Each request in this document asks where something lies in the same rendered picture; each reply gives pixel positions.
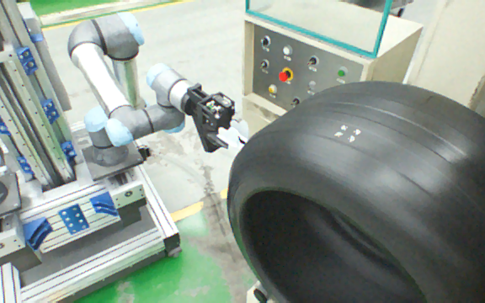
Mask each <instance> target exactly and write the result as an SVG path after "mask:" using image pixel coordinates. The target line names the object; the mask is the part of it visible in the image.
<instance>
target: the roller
mask: <svg viewBox="0 0 485 303"><path fill-rule="evenodd" d="M253 295H254V297H255V298H256V300H257V301H258V302H259V303H267V302H268V301H269V300H270V299H271V297H270V296H269V295H268V293H267V292H266V291H265V289H264V287H263V286H262V285H261V284H260V283H259V284H258V285H257V286H256V287H255V290H254V291H253Z"/></svg>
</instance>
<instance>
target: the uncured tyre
mask: <svg viewBox="0 0 485 303"><path fill-rule="evenodd" d="M430 95H432V96H433V97H432V98H431V100H430V101H428V103H427V104H426V105H425V106H423V108H421V110H419V112H418V113H416V115H413V113H414V112H415V111H416V110H417V109H418V108H419V107H420V106H421V105H422V104H423V103H424V102H425V101H426V100H427V98H428V97H429V96H430ZM340 124H343V125H348V126H351V127H354V128H356V129H359V130H363V131H365V133H364V134H363V135H362V136H361V138H360V139H359V140H358V141H357V142H356V144H355V145H352V144H350V143H348V142H346V141H341V140H339V139H336V138H333V137H331V136H330V135H332V133H333V132H334V131H335V130H336V128H337V127H338V126H339V125H340ZM227 214H228V218H229V222H230V225H231V228H232V233H233V235H234V237H235V240H236V242H237V245H238V247H239V249H240V251H241V253H242V255H243V256H244V258H245V260H246V262H247V263H248V266H249V267H250V268H251V270H252V271H253V273H254V275H255V276H256V278H257V279H258V281H259V282H260V284H261V285H262V286H263V287H264V289H265V291H266V292H267V293H268V295H269V296H270V297H271V298H272V300H273V301H274V302H275V303H485V119H484V118H483V117H482V116H481V115H479V114H477V113H476V112H474V111H472V110H471V109H469V108H467V107H466V106H464V105H462V104H459V103H457V102H456V101H454V100H452V99H450V98H447V97H445V95H442V94H440V93H437V92H434V91H431V90H428V89H426V88H421V87H418V86H414V85H411V84H406V83H402V82H390V81H359V82H349V83H345V84H340V85H337V86H333V87H330V88H325V89H323V90H321V91H319V92H317V93H314V94H313V95H312V96H310V97H308V98H306V99H305V100H303V101H302V102H300V103H299V104H298V105H297V106H295V107H294V108H292V110H290V111H289V112H287V113H286V114H283V115H282V116H280V117H279V118H278V119H277V120H274V121H273V122H271V123H270V124H268V125H266V126H265V127H264V128H263V129H262V130H260V131H258V132H257V133H255V134H254V135H253V136H251V137H250V138H249V139H248V140H247V142H246V143H245V144H244V146H243V147H242V149H241V150H240V151H239V152H238V154H237V155H236V156H235V158H234V160H233V162H232V165H231V168H230V172H229V178H228V188H227Z"/></svg>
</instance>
